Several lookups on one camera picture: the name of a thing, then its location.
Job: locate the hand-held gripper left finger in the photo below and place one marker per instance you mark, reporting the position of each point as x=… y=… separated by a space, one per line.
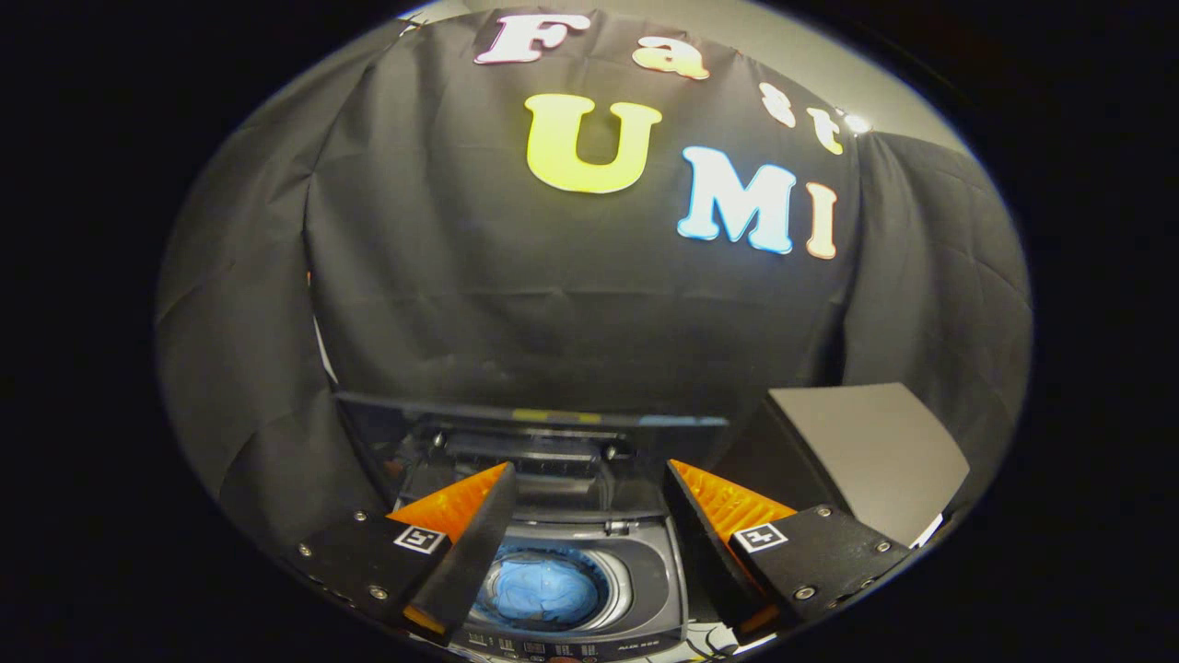
x=470 y=552

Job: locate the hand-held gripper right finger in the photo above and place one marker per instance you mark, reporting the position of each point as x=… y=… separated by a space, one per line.
x=705 y=548

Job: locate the dark grey washing machine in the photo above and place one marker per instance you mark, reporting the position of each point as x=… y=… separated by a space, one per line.
x=649 y=571

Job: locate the light blue polo shirt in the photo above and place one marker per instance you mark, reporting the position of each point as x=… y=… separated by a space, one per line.
x=543 y=589

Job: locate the grey cabinet with black top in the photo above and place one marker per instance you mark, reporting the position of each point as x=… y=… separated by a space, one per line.
x=857 y=442

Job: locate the black backdrop cloth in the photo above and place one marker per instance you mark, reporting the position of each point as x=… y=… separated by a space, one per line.
x=553 y=295

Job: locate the ceiling light panel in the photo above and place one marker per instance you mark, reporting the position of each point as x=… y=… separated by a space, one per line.
x=857 y=122

